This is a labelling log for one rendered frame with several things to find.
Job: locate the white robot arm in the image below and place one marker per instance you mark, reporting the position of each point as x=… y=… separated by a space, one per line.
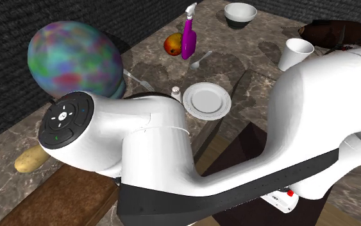
x=155 y=150

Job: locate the white salt shaker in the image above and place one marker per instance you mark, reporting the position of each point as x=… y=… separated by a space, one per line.
x=176 y=93

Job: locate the white plate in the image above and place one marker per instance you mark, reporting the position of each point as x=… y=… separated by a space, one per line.
x=206 y=101

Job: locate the silver spoon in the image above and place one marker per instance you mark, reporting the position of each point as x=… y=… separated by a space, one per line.
x=195 y=64

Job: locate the silver fork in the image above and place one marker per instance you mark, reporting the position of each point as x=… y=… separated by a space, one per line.
x=139 y=81

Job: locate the red yellow apple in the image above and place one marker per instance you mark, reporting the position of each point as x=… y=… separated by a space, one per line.
x=172 y=44

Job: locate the purple spray bottle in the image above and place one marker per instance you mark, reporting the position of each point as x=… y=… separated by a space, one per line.
x=188 y=40

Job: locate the white bowl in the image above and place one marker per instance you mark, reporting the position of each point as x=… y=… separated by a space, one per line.
x=240 y=12

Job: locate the multicoloured round vase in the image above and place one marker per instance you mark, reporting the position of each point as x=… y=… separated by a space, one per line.
x=70 y=56

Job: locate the white cup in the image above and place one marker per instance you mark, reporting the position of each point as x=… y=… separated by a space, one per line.
x=292 y=54

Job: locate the brown wooden chair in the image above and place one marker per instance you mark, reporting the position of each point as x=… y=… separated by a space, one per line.
x=61 y=197

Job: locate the yellow potato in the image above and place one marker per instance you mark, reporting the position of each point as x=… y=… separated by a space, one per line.
x=28 y=160

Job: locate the dark brown round tray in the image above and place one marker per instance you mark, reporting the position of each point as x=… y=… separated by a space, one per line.
x=320 y=33

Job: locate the black knife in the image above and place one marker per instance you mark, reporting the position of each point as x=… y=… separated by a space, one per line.
x=339 y=39

